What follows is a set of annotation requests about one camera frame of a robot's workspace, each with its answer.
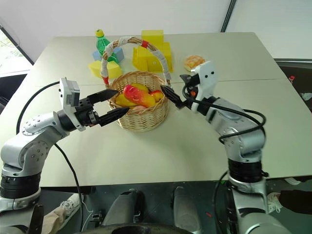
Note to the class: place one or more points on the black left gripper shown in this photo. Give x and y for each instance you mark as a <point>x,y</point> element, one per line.
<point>85,109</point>

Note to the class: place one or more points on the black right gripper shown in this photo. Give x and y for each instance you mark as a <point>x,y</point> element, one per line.
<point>193,85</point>

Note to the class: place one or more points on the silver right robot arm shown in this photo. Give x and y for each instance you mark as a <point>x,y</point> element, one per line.
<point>243,128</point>

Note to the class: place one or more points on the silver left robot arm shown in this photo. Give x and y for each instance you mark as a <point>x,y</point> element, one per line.
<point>36,136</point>

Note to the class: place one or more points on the yellow lemon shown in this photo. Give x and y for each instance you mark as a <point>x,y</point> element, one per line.
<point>122,100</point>

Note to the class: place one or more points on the small red yellow fruit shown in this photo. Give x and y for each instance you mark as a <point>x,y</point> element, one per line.
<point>157,95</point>

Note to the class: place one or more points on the pink peach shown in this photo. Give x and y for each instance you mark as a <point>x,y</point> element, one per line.
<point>139,108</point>

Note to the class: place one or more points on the red and yellow mango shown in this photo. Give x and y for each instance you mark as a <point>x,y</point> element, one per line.
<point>139,96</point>

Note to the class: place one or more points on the yellow foam wedge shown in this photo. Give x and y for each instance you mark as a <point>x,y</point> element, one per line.
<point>113,69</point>

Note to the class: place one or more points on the bread bun toy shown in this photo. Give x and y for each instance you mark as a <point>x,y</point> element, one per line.
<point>193,62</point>

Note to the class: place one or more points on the tall yellow foam block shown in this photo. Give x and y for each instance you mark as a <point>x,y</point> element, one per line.
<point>168,54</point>

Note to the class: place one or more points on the small blue foam block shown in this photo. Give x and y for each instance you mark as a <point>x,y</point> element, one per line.
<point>96,55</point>

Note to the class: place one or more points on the green bottle with yellow cap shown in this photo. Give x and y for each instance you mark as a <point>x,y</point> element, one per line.
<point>102,44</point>

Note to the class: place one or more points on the yellow foam cube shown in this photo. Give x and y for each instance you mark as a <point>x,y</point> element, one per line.
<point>152,37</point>

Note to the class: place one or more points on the black pole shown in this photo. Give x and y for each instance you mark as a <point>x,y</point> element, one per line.
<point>227,15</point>

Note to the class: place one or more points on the grey rounded robot leg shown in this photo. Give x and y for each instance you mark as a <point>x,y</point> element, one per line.
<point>186,209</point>
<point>122,207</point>

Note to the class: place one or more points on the crumpled white paper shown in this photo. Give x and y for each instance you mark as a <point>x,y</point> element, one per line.
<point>61,212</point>

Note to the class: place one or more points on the small red item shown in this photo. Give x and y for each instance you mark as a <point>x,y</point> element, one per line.
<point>291,78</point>

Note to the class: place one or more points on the dark upright stick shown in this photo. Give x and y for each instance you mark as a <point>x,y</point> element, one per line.
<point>36,219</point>

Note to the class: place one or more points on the white crumpled cloth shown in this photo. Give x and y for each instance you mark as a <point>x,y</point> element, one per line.
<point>274,203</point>

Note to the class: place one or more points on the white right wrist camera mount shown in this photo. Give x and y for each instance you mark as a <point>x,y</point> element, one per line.
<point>207,78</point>

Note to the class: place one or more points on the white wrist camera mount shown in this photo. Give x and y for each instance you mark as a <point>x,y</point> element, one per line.
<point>207,78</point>
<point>65,97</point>

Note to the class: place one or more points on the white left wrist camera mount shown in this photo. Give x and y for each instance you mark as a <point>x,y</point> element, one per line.
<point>65,97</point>

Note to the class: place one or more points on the black window frame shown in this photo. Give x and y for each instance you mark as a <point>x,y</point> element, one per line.
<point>14,41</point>

